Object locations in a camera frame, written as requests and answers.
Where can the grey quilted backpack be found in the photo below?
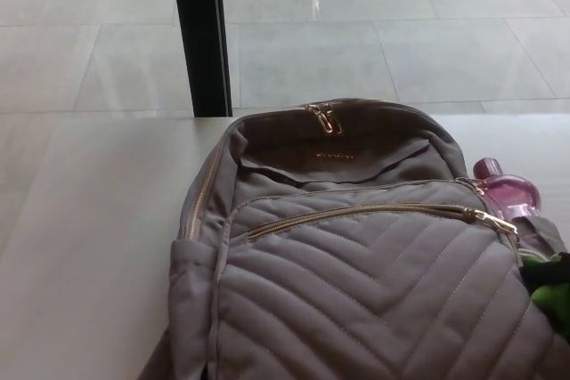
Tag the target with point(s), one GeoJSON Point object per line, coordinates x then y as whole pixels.
{"type": "Point", "coordinates": [347, 282]}

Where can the purple transparent water bottle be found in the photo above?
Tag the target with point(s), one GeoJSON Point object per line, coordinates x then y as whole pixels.
{"type": "Point", "coordinates": [507, 188]}

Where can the black window frame post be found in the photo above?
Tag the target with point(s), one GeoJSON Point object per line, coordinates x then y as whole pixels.
{"type": "Point", "coordinates": [200, 33]}

